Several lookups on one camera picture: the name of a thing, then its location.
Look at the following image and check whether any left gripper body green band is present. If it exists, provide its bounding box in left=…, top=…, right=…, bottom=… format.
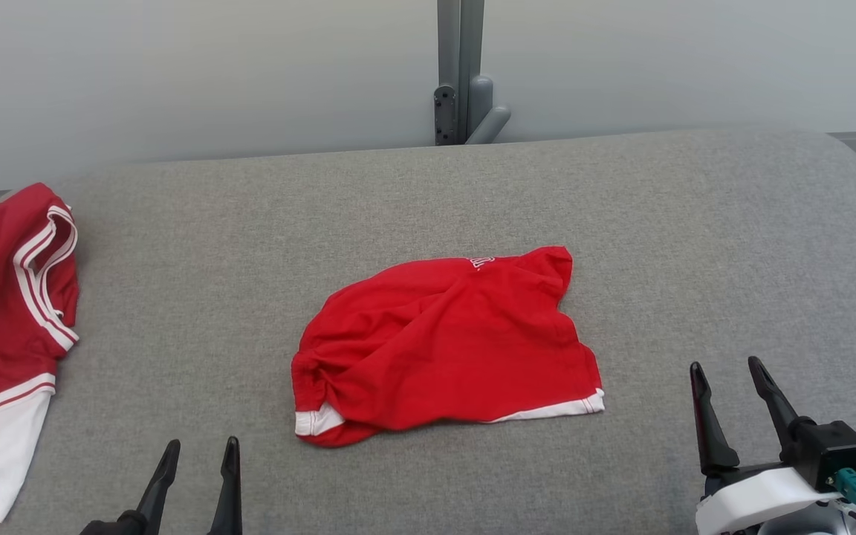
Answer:
left=79, top=509, right=148, bottom=535

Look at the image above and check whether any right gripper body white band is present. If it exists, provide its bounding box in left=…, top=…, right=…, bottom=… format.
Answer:
left=695, top=461, right=841, bottom=535

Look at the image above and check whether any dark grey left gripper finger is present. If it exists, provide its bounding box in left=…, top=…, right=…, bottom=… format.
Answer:
left=209, top=436, right=243, bottom=535
left=136, top=440, right=181, bottom=535

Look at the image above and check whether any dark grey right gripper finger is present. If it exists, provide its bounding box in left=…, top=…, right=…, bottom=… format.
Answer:
left=690, top=362, right=741, bottom=476
left=748, top=356, right=815, bottom=465

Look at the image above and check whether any red shirt with white hem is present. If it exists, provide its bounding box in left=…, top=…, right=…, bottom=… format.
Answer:
left=291, top=246, right=606, bottom=448

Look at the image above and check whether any grey fabric sofa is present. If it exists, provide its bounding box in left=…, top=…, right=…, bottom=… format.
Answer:
left=0, top=128, right=856, bottom=535

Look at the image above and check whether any grey angled post handle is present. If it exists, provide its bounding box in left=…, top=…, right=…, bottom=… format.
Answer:
left=465, top=74, right=511, bottom=146

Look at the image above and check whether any dark grey hinge bracket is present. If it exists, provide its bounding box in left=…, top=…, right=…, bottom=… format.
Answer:
left=433, top=84, right=458, bottom=146

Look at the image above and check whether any grey metal partition post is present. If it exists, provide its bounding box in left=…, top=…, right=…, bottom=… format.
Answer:
left=437, top=0, right=485, bottom=146

